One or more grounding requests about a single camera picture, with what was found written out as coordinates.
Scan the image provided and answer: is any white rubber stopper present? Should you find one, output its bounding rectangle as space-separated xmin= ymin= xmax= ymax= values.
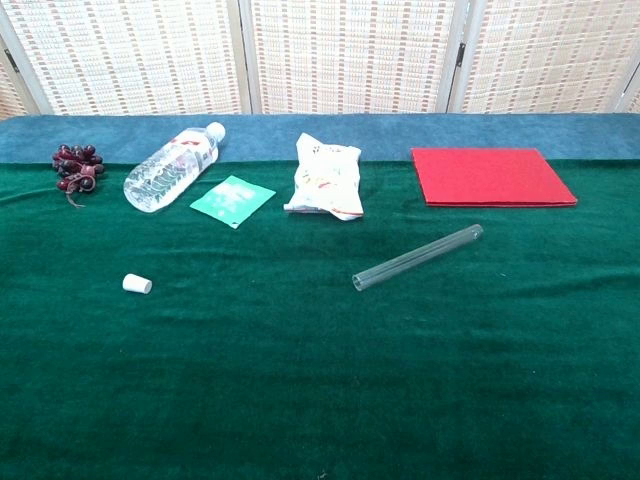
xmin=121 ymin=273 xmax=154 ymax=295

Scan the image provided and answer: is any red flat board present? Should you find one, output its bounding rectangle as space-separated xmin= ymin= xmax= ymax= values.
xmin=410 ymin=146 xmax=579 ymax=209

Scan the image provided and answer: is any woven folding screen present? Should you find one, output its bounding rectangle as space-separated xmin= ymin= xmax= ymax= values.
xmin=0 ymin=0 xmax=640 ymax=120

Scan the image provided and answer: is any blue table cover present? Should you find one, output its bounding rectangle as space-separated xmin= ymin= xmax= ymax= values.
xmin=0 ymin=113 xmax=640 ymax=166

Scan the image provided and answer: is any clear plastic water bottle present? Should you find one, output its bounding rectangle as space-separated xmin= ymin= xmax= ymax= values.
xmin=122 ymin=121 xmax=227 ymax=215

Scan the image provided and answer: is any white snack bag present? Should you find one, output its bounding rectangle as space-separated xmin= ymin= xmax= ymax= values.
xmin=283 ymin=132 xmax=365 ymax=222

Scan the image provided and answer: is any dark red grape bunch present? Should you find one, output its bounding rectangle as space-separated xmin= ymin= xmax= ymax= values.
xmin=51 ymin=143 xmax=106 ymax=209

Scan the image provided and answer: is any clear glass test tube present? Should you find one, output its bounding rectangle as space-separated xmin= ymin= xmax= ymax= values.
xmin=351 ymin=223 xmax=485 ymax=293

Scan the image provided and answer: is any green velvet cloth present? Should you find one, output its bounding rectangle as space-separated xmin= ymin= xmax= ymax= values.
xmin=0 ymin=158 xmax=640 ymax=480

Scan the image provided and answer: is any green sachet packet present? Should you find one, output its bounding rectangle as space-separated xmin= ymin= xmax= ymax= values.
xmin=189 ymin=174 xmax=278 ymax=231

